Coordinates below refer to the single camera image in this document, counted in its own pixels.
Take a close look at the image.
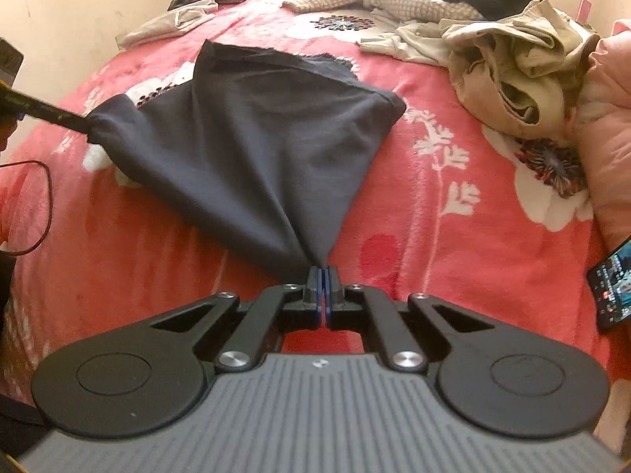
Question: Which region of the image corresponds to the white crumpled shirt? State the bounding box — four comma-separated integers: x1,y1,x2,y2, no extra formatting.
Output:
359,20,455,68

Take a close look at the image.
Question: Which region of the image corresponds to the black smartphone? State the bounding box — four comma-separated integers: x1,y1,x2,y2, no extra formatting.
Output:
586,236,631,331

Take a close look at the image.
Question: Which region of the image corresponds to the beige checkered cloth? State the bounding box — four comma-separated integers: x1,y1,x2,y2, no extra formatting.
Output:
282,0,487,23

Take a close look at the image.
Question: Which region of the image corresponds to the pink garment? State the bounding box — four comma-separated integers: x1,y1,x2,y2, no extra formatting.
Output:
574,20,631,230

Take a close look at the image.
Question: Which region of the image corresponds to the black cable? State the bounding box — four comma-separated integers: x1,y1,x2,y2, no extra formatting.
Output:
0,159,53,257

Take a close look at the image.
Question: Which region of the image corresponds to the white folded cloth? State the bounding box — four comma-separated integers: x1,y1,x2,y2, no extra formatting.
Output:
118,0,219,50

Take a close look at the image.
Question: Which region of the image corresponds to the dark grey garment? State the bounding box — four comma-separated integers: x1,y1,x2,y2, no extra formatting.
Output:
86,39,408,277

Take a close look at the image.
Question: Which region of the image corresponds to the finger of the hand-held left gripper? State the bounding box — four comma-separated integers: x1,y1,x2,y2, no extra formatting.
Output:
0,85,95,133

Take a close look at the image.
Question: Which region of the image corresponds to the beige crumpled garment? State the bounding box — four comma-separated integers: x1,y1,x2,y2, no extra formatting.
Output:
441,0,600,140

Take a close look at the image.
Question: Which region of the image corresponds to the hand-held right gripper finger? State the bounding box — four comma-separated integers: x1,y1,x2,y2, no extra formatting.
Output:
323,265,497,373
150,265,324,373

